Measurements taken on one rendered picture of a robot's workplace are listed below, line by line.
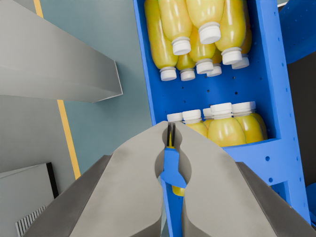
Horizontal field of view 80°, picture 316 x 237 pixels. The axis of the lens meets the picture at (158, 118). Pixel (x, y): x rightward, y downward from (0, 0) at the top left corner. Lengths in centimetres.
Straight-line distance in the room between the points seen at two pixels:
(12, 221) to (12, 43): 127
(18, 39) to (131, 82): 94
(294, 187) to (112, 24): 172
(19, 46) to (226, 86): 76
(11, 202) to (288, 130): 172
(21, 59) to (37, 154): 142
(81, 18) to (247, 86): 171
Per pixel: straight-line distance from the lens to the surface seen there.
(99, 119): 176
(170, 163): 36
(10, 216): 180
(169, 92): 54
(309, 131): 155
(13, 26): 96
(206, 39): 40
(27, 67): 91
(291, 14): 110
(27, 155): 229
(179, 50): 43
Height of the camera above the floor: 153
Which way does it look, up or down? 77 degrees down
